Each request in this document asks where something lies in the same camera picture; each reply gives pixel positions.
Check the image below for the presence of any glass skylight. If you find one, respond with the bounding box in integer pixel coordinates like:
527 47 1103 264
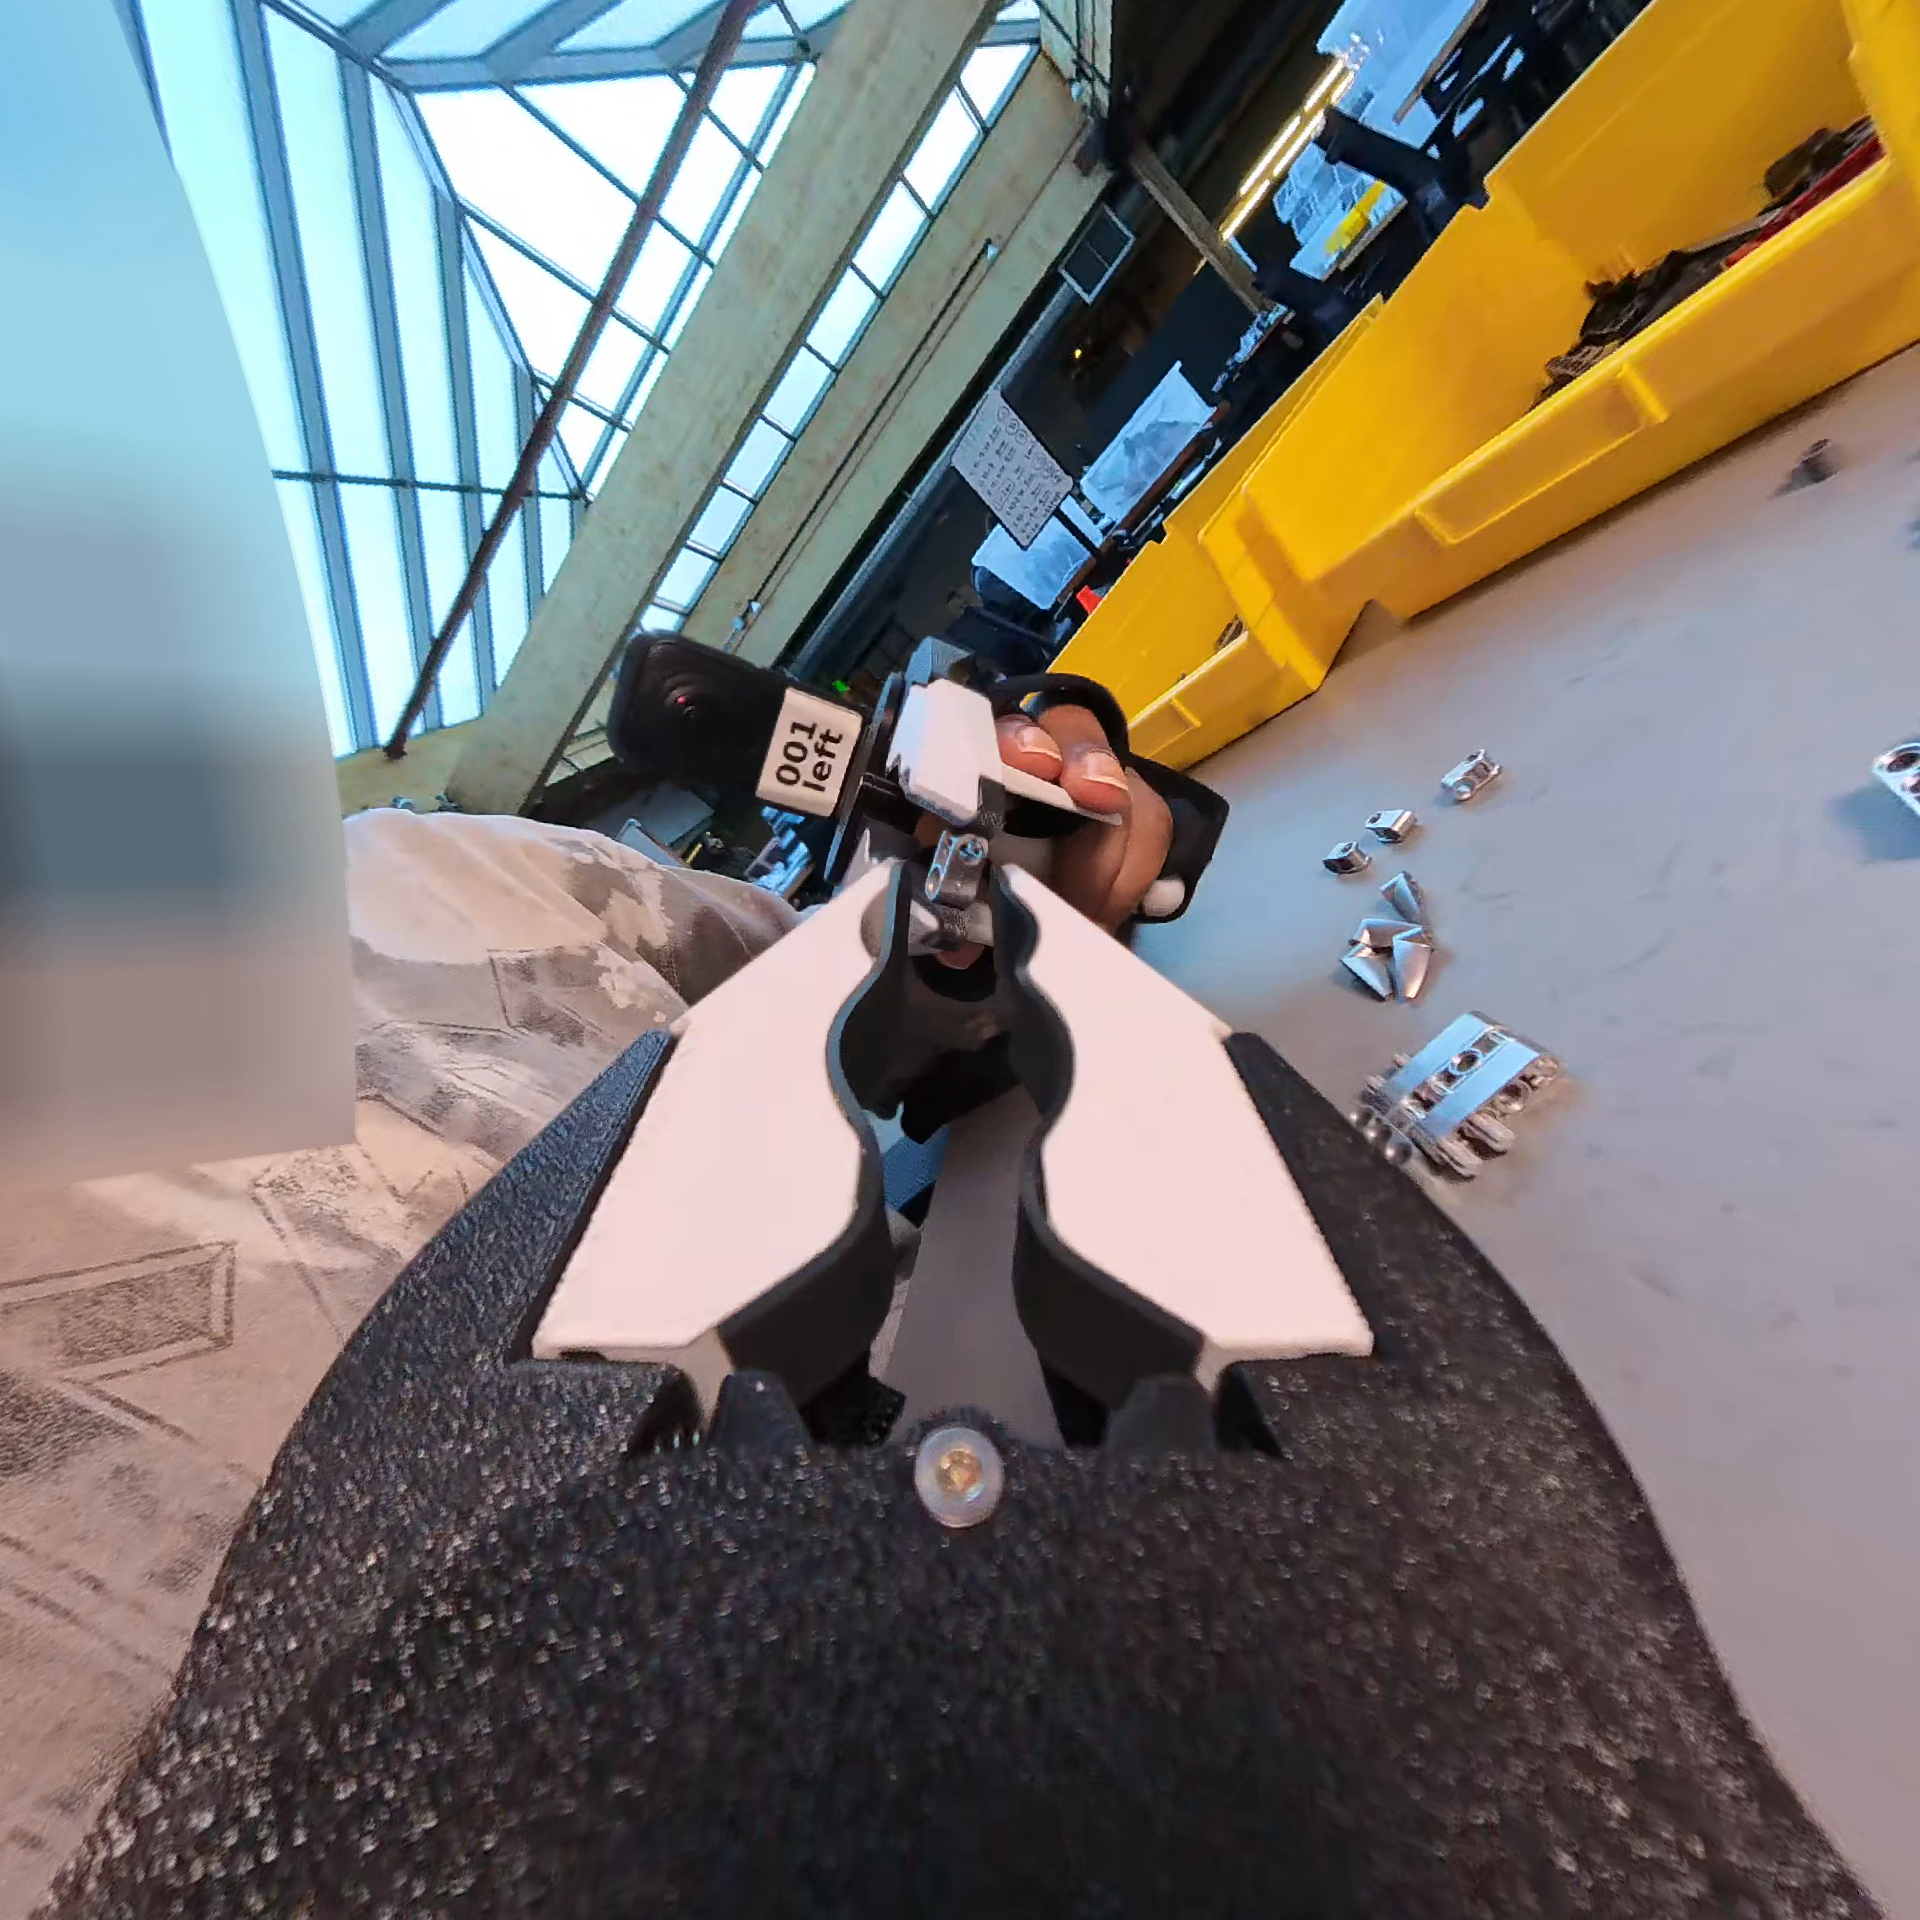
122 1 1053 751

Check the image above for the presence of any yellow bin with grey parts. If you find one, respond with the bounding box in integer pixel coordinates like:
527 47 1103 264
1051 450 1337 766

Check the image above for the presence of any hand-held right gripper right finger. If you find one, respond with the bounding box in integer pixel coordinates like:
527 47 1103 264
991 870 1377 1412

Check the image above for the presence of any small grey block piece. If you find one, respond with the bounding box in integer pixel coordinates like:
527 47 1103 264
927 825 998 961

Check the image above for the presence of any grey desk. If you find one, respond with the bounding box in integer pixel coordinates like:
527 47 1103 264
1142 346 1920 1920

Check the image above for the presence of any white paper sign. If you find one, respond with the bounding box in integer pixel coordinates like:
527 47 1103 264
955 389 1074 547

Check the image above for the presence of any pile of black building parts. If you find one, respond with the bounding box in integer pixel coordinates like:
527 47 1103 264
1538 126 1892 397

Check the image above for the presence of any computer monitor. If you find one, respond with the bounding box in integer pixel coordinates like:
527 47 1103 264
1082 367 1218 526

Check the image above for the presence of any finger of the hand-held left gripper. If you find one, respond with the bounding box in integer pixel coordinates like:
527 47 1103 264
892 685 1044 832

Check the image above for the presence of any yellow bin with black parts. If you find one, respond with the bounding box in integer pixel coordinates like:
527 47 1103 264
1201 1 1920 698

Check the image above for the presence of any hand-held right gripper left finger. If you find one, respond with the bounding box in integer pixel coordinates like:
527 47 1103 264
536 865 902 1412

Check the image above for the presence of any person's left hand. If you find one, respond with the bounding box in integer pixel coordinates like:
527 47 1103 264
991 715 1182 931

